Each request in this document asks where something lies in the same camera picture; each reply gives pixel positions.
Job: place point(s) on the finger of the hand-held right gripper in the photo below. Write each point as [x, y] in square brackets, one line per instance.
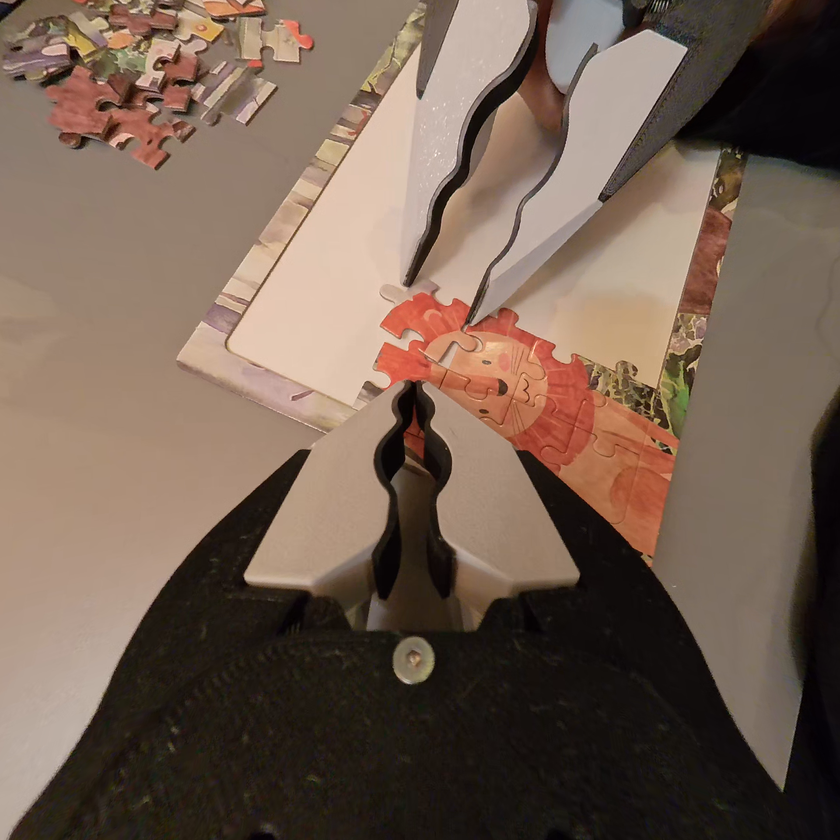
[610, 118]
[453, 131]

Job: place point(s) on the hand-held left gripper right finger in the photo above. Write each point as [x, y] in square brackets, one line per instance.
[505, 525]

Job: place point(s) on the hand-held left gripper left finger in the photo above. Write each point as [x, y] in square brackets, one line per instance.
[321, 525]

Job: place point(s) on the assembled lion puzzle section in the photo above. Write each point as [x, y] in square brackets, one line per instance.
[590, 426]

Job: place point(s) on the printed frame puzzle tray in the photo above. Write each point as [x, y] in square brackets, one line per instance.
[315, 315]

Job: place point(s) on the person's right hand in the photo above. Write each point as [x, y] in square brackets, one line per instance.
[541, 102]

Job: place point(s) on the pile of loose puzzle pieces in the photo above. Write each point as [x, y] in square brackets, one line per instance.
[131, 118]

